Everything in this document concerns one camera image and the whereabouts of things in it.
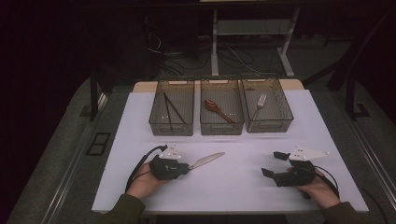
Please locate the silver metal knife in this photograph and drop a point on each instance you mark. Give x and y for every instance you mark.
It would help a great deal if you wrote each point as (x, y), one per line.
(207, 159)

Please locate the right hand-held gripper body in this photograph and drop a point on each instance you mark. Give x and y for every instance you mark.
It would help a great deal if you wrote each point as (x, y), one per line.
(295, 177)

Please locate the black floor socket frame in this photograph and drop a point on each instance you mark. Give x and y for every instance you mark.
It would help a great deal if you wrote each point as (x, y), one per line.
(93, 149)

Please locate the white board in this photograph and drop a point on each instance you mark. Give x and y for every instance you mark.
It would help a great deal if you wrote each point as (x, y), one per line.
(230, 189)

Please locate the clear brown plastic bin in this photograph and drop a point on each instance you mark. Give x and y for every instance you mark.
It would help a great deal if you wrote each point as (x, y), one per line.
(183, 99)
(274, 109)
(227, 99)

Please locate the brown wooden spoon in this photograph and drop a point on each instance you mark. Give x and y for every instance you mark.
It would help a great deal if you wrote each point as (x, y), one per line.
(210, 105)

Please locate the person's left hand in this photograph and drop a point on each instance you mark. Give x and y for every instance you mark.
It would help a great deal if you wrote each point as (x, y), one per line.
(143, 183)

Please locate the person's right hand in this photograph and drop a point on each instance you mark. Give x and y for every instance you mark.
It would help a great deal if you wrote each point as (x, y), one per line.
(322, 191)

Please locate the white metal stand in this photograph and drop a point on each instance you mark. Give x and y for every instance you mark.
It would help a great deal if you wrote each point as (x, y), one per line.
(214, 46)

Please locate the black metal stand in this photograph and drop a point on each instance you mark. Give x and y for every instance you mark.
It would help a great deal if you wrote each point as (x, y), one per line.
(350, 96)

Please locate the silver metal fork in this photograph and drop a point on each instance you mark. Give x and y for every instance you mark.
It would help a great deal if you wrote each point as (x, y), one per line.
(261, 101)

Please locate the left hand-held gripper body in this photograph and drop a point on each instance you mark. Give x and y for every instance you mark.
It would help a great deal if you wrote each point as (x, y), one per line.
(168, 169)

